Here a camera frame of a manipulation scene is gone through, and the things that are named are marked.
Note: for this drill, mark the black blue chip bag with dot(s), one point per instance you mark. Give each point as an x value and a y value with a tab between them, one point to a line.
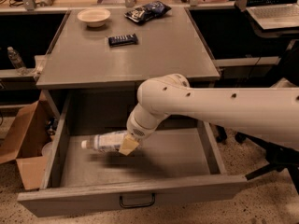
147	12

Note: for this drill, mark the white ceramic bowl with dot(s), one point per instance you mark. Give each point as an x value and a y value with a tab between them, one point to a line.
94	17

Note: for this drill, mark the grey counter cabinet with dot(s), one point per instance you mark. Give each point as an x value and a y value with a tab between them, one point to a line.
82	57

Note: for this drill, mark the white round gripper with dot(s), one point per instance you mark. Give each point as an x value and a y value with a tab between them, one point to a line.
135	129

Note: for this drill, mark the brown cardboard box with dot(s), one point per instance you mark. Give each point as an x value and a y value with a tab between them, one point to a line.
25	139

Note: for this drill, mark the grey open drawer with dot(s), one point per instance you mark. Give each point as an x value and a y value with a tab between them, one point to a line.
179	163

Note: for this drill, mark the dark blue snack bar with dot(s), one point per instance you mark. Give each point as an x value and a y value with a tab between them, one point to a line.
122	40

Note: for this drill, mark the blue labelled plastic bottle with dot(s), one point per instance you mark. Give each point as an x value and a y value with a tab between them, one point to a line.
105	142

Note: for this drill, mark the black office chair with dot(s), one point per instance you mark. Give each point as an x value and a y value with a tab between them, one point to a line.
278	157

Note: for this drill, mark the clear water bottle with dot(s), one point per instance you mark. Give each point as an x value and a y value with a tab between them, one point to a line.
17	61

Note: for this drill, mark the silver laptop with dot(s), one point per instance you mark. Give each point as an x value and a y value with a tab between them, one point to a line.
274	14

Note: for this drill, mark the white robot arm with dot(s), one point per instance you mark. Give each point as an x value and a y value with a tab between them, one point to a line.
271	114

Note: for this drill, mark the black drawer handle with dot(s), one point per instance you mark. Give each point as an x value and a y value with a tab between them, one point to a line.
131	201

